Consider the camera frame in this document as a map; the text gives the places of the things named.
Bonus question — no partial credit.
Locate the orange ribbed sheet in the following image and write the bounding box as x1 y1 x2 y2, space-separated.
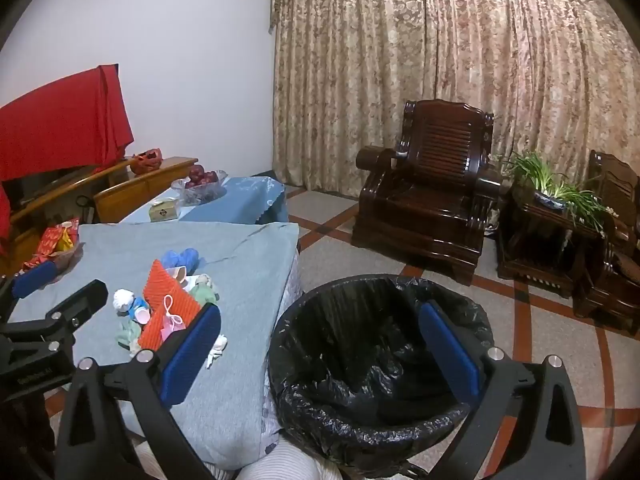
145 259 221 321
137 307 188 352

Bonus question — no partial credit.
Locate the white tissue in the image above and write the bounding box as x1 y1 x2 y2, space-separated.
205 335 229 369

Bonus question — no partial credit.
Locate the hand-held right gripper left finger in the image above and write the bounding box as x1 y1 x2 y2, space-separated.
54 304 222 480

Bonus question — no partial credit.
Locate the dark wooden side table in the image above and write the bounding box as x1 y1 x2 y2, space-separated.
496 180 608 300

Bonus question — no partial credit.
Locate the bin with black bag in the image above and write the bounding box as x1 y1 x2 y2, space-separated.
267 274 496 478

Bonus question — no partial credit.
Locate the crumpled blue plastic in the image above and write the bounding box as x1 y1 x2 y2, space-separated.
161 247 201 271

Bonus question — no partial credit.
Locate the orange plastic bag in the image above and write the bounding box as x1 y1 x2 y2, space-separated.
131 148 164 176

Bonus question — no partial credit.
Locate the green potted plant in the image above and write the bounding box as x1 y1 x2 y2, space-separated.
500 150 621 238

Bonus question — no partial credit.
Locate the red printed packet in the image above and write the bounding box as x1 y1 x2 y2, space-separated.
25 217 83 273

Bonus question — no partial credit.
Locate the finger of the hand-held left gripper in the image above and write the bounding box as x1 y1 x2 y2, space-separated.
0 259 60 325
0 280 109 347

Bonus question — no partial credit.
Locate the beige floral curtain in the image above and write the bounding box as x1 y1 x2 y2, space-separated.
270 0 640 201

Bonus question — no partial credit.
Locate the white striped cloth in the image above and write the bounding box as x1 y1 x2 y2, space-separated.
132 435 346 480

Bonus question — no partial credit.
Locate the beige tissue box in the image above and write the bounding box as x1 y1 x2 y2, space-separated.
149 200 179 222

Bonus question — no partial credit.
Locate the dark wooden armchair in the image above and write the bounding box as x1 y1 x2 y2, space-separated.
572 149 640 333
351 99 503 287

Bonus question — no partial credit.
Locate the red cloth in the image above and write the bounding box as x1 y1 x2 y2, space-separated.
0 64 135 241

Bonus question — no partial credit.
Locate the blue tablecloth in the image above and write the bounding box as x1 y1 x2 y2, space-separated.
122 176 290 225

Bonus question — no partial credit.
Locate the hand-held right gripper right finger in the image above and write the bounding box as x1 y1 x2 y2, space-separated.
418 301 587 480

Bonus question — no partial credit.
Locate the glass fruit bowl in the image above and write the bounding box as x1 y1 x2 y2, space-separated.
171 170 228 206

